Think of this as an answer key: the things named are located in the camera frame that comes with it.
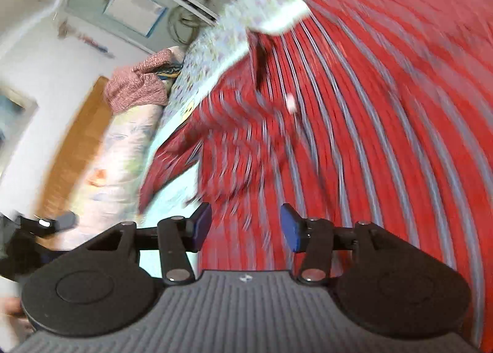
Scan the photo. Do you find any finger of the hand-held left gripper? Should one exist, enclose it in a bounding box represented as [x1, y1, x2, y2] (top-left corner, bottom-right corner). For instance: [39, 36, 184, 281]
[19, 210, 78, 239]

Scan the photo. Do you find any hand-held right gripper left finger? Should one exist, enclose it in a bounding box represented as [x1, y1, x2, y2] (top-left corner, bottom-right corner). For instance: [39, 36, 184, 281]
[87, 202, 212, 285]

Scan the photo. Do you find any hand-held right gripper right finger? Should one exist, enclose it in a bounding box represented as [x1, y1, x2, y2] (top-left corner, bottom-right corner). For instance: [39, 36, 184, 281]
[280, 203, 403, 285]

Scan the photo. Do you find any red striped garment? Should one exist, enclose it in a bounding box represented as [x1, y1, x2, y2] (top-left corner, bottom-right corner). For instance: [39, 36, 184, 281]
[139, 0, 493, 353]

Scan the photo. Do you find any mint quilted bee-print bed cover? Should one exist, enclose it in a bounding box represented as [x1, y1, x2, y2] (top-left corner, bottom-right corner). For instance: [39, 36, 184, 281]
[136, 0, 493, 278]

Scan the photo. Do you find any wooden headboard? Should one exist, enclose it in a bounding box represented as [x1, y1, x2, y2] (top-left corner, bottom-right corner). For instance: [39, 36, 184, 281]
[35, 76, 116, 219]

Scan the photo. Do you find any pink floral quilt roll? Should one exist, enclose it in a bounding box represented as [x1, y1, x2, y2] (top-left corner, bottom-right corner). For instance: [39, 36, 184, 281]
[50, 107, 166, 251]

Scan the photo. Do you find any blue and yellow cloth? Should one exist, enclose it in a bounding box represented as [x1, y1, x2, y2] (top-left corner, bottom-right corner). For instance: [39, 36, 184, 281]
[156, 62, 183, 80]

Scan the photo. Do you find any pink patterned garment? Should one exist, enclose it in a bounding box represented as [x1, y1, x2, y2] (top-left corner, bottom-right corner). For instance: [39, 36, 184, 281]
[104, 47, 185, 113]

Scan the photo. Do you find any blue floral heart-print bedsheet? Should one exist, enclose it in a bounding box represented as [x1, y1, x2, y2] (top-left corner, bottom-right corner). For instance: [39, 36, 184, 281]
[154, 0, 366, 134]

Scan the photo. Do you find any round fan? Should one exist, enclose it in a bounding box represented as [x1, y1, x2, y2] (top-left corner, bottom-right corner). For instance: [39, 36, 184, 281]
[167, 4, 206, 46]

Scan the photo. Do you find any framed wall picture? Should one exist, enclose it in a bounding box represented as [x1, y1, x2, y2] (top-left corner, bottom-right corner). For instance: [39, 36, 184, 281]
[0, 87, 39, 169]

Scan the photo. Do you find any small wall decoration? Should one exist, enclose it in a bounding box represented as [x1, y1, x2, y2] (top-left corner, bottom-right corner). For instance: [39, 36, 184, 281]
[54, 18, 116, 59]

